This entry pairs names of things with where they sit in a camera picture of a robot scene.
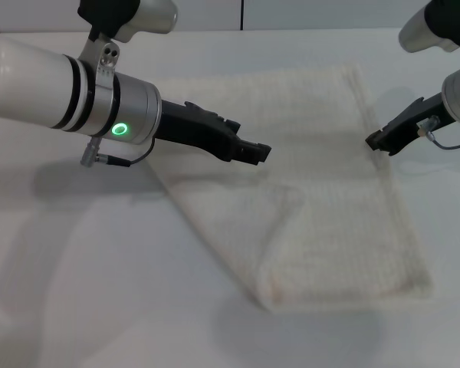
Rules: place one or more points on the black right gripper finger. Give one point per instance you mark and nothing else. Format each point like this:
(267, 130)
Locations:
(391, 150)
(375, 141)

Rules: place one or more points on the left wrist camera housing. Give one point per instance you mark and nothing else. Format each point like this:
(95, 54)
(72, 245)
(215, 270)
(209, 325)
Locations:
(132, 17)

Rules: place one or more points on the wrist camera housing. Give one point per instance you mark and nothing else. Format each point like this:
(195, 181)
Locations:
(429, 27)
(132, 17)

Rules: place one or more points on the white waffle weave towel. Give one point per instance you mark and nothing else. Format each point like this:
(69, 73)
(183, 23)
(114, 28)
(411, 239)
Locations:
(310, 214)

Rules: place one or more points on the right wrist camera housing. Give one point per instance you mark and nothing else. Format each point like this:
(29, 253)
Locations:
(429, 27)

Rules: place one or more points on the silver camera mount bracket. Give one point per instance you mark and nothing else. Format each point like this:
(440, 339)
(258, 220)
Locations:
(105, 57)

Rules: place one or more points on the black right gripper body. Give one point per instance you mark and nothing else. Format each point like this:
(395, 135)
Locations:
(414, 119)

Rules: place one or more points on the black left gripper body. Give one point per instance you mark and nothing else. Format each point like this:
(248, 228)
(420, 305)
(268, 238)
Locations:
(199, 130)

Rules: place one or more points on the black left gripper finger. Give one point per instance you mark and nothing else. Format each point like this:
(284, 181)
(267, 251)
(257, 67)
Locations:
(249, 159)
(255, 147)

